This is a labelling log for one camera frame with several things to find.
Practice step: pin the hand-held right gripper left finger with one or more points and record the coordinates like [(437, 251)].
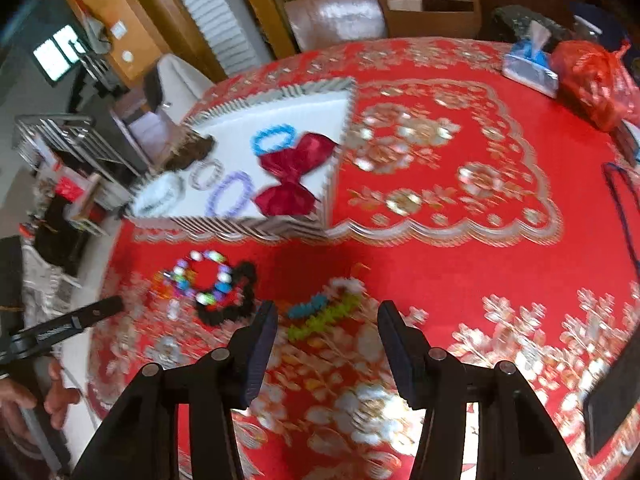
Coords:
[(260, 350)]

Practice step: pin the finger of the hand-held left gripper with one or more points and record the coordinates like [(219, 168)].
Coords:
[(70, 325)]

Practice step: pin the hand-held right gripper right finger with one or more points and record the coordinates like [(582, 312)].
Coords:
[(397, 350)]

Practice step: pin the black scrunchie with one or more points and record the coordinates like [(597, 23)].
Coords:
[(245, 275)]

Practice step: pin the white scrunchie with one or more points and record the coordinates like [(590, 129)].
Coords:
[(150, 205)]

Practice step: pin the red satin hair bow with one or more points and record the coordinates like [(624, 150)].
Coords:
[(300, 157)]

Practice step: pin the brown scrunchie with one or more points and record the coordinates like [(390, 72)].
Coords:
[(192, 152)]

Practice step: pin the striped cardboard tray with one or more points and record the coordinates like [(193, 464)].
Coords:
[(310, 110)]

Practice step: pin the person's left hand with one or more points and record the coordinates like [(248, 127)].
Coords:
[(50, 395)]

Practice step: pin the red floral tablecloth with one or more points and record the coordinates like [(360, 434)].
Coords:
[(450, 260)]

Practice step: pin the black phone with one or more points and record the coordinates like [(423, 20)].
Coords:
[(615, 405)]

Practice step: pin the white jacket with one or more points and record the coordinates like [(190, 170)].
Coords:
[(180, 80)]

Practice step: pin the blue tissue pack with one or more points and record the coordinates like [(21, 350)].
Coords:
[(530, 67)]

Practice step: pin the white ribbed radiator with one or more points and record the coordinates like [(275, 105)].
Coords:
[(215, 15)]

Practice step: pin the red plastic bag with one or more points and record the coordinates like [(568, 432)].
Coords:
[(595, 80)]

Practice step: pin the brown wooden chair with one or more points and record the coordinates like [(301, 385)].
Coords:
[(335, 15)]

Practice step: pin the dark patterned bag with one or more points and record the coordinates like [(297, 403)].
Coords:
[(515, 20)]

